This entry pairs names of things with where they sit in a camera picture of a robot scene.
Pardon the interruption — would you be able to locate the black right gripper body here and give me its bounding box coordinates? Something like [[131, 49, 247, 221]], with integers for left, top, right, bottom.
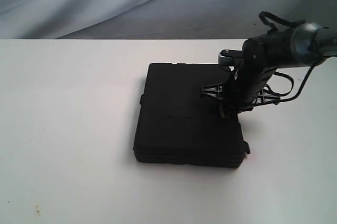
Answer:
[[201, 28, 298, 118]]

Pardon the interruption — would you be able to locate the black plastic tool case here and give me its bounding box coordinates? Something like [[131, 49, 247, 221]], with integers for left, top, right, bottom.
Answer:
[[133, 63, 250, 168]]

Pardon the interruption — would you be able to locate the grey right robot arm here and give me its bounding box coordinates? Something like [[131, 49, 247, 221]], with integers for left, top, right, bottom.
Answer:
[[201, 23, 336, 118]]

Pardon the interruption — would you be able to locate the white backdrop cloth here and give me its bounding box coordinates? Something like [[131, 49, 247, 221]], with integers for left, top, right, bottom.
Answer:
[[1, 0, 336, 39]]

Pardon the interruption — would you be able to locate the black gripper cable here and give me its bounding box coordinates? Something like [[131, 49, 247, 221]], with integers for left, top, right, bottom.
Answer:
[[258, 11, 321, 106]]

